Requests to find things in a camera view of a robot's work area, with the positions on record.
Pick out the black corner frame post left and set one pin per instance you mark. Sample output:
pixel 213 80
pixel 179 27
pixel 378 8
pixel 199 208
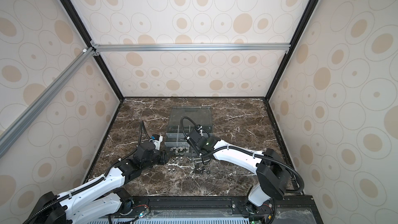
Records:
pixel 83 32

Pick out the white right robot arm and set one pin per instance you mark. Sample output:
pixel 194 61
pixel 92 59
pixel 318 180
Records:
pixel 272 173

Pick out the silver aluminium rail left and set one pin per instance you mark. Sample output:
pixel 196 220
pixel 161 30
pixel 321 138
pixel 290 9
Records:
pixel 17 128

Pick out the silver aluminium crossbar rear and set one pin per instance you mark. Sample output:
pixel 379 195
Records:
pixel 193 47

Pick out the clear plastic compartment box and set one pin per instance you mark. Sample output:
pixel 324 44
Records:
pixel 184 120

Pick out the black corner frame post right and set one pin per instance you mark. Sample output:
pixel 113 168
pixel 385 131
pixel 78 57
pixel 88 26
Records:
pixel 302 24

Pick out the pile of screws and nuts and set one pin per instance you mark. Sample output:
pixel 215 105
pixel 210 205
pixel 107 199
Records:
pixel 184 159

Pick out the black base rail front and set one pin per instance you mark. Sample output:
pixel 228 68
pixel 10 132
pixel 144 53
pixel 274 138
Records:
pixel 218 210

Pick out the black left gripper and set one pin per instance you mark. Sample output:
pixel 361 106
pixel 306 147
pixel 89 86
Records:
pixel 162 157

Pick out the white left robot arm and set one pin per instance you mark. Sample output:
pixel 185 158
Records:
pixel 102 195

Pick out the black corner frame post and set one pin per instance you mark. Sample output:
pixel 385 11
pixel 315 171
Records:
pixel 83 32
pixel 302 24

